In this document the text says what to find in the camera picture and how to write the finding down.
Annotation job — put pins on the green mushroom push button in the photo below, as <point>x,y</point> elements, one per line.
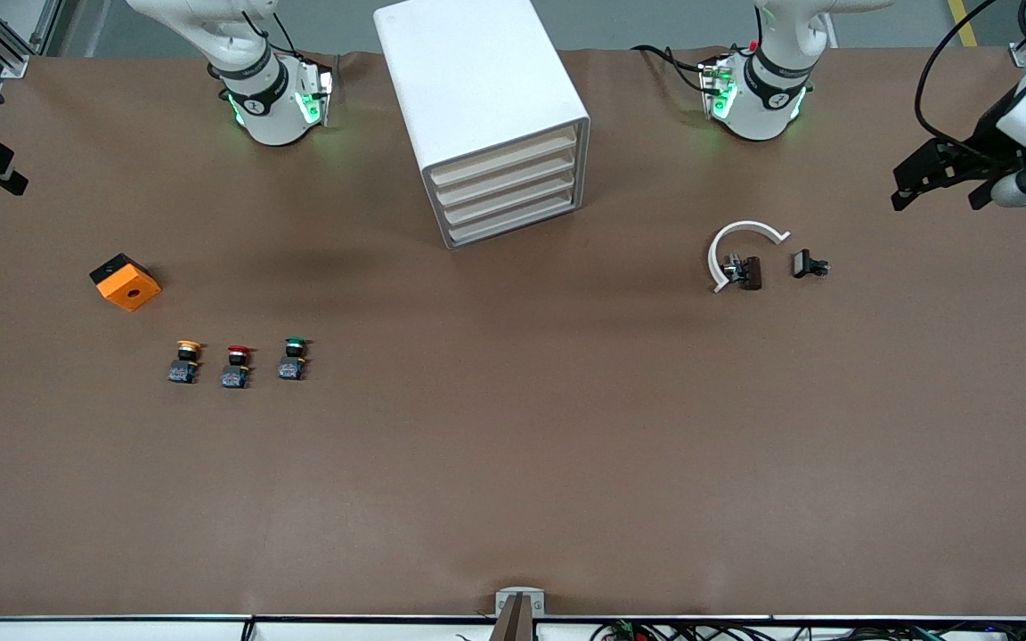
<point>292,365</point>

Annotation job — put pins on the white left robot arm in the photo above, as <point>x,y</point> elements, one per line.
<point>758,98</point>

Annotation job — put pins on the black square push button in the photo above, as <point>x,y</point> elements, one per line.
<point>802,263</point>

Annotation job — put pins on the orange and black button box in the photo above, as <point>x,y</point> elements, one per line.
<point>128,287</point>

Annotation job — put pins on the orange mushroom push button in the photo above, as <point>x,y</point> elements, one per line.
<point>182,369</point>

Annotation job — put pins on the red mushroom push button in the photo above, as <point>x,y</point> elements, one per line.
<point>235,374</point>

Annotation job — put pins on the white drawer cabinet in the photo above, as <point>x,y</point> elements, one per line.
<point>477,71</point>

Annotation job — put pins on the small brown connector block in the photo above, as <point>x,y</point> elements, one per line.
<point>749,271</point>

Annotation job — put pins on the brown table mat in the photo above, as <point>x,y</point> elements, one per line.
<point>477,463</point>

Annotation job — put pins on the white table edge rail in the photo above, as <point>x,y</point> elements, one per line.
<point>121,628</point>

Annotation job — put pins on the grey metal bracket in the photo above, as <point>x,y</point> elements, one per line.
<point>520,601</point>

